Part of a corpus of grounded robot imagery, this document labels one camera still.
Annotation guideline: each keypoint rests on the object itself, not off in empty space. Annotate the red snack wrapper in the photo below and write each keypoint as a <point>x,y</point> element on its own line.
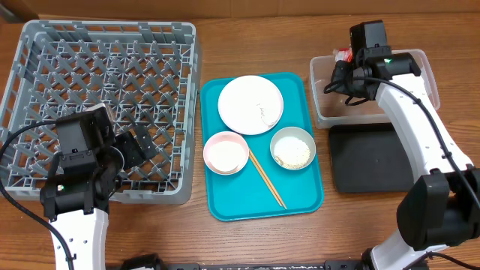
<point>343,54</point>

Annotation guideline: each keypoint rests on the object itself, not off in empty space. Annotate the white tissue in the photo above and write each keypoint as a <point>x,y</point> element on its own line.
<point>268,115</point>

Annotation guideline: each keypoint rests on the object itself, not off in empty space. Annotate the pink-white small bowl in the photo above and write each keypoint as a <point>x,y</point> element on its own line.
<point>226,153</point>

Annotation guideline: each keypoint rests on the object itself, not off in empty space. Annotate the wooden chopstick lower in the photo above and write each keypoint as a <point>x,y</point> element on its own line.
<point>264,182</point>

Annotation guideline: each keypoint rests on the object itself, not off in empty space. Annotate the white round plate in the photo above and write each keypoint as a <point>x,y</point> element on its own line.
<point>238,100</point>

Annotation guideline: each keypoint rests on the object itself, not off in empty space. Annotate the grey-green bowl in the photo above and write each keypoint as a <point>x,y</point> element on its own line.
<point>298,133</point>

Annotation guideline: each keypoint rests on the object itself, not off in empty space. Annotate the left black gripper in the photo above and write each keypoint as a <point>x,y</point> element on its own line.
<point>136,153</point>

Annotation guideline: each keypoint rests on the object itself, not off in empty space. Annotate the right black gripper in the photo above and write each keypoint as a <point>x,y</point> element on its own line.
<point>340,71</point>

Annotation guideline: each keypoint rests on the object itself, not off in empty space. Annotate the wooden chopstick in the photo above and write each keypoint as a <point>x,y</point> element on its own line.
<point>264,182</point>
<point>268,179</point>

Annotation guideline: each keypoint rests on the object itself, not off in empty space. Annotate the clear plastic bin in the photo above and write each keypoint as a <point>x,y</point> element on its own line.
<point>330,108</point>

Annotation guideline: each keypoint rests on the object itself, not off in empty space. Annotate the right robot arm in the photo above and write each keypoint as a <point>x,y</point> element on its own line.
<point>441,209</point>

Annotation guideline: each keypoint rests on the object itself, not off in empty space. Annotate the wooden chopstick upper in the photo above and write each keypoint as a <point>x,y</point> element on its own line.
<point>268,179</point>

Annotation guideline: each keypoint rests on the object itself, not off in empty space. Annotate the pile of white rice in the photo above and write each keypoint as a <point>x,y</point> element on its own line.
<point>291,153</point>

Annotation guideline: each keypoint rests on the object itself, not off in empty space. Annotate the teal plastic tray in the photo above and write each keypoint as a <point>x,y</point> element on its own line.
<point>244,195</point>

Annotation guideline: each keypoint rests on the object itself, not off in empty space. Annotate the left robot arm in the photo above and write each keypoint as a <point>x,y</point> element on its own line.
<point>81,180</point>

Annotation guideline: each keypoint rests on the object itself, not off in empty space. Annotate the grey dishwasher rack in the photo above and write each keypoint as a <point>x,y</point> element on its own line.
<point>148,73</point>

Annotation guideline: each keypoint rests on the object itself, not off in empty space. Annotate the black rectangular tray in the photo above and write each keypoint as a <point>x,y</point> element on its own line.
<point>367,158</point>

